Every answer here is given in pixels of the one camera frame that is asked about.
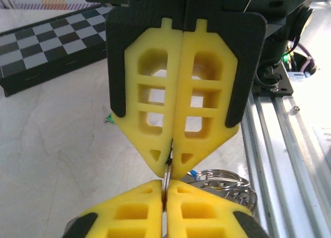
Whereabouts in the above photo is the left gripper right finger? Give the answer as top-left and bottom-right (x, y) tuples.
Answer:
(166, 179), (269, 238)

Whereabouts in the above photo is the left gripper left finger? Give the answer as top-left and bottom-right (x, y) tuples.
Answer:
(62, 179), (166, 238)

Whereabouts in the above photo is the brass key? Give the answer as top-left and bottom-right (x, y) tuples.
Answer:
(165, 139), (174, 171)

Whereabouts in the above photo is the black white chessboard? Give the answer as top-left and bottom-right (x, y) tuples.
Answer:
(0, 4), (114, 98)

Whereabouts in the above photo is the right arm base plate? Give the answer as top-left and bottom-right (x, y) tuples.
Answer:
(253, 64), (294, 94)

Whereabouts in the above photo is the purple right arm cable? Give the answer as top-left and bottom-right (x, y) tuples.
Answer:
(289, 40), (318, 75)

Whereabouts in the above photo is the aluminium mounting rail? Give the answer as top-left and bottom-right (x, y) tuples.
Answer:
(242, 66), (331, 238)

